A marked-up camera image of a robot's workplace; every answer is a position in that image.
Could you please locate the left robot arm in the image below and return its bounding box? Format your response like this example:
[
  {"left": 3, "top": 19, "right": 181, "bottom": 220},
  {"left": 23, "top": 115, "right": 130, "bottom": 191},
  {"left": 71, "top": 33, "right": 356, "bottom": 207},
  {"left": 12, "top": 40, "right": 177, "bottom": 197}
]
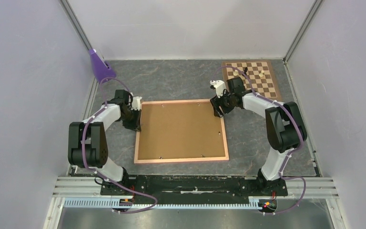
[{"left": 68, "top": 90, "right": 142, "bottom": 195}]

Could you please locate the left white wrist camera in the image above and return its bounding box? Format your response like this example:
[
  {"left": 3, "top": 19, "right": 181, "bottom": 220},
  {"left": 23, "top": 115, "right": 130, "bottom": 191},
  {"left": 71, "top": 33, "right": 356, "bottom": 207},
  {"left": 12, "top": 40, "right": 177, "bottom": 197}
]
[{"left": 131, "top": 96, "right": 142, "bottom": 111}]

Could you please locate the wooden picture frame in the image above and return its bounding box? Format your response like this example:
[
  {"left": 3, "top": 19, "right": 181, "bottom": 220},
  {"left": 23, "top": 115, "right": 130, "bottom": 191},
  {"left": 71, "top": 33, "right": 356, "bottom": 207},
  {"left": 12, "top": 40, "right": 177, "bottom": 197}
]
[{"left": 133, "top": 99, "right": 230, "bottom": 164}]

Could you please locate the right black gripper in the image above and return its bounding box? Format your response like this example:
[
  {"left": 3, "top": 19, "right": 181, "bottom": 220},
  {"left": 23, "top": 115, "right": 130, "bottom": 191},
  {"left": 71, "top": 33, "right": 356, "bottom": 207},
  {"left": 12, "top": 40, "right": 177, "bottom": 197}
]
[{"left": 210, "top": 89, "right": 235, "bottom": 118}]

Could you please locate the aluminium rail frame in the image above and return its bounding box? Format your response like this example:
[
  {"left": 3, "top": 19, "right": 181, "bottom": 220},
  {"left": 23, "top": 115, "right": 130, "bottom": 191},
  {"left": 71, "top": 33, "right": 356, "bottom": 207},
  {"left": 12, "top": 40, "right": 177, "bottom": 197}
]
[{"left": 43, "top": 177, "right": 345, "bottom": 229}]

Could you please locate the purple plastic wedge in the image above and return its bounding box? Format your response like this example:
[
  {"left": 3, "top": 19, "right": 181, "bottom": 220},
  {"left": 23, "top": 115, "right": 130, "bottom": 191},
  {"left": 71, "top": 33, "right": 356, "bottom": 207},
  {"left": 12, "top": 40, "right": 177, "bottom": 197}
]
[{"left": 89, "top": 49, "right": 117, "bottom": 84}]

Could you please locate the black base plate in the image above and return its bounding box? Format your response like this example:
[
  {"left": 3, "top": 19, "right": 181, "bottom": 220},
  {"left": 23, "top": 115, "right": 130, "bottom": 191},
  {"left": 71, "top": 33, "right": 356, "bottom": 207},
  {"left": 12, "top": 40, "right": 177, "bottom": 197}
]
[{"left": 96, "top": 175, "right": 288, "bottom": 205}]

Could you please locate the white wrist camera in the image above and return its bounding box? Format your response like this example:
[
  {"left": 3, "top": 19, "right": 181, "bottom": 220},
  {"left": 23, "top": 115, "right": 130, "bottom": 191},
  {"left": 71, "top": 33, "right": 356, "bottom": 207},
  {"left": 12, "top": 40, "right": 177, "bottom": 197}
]
[
  {"left": 131, "top": 96, "right": 142, "bottom": 111},
  {"left": 210, "top": 80, "right": 226, "bottom": 98}
]

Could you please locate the wooden chessboard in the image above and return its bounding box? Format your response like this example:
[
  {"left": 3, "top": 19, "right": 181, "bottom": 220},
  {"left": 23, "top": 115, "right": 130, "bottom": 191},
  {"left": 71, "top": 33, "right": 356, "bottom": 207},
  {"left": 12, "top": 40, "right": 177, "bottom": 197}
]
[{"left": 222, "top": 60, "right": 282, "bottom": 101}]

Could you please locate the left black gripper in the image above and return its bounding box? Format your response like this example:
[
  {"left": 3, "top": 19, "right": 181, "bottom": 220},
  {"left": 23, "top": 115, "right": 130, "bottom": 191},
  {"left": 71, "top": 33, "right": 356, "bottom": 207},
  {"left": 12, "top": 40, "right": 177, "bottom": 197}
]
[{"left": 120, "top": 107, "right": 142, "bottom": 132}]

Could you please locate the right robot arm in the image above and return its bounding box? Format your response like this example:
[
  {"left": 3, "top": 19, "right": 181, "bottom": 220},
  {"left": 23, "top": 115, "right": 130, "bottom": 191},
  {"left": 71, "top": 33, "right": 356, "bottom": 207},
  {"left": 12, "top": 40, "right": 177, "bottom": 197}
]
[{"left": 210, "top": 78, "right": 307, "bottom": 195}]

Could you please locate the brown cardboard backing board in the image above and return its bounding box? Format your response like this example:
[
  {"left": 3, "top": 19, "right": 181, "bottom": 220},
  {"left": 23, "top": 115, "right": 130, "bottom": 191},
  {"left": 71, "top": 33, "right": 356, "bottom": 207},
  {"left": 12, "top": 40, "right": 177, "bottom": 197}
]
[{"left": 138, "top": 102, "right": 226, "bottom": 161}]

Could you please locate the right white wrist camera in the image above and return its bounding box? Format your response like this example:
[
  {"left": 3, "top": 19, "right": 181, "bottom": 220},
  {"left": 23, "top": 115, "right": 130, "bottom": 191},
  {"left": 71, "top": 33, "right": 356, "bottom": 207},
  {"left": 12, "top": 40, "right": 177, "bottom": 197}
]
[{"left": 210, "top": 80, "right": 226, "bottom": 98}]

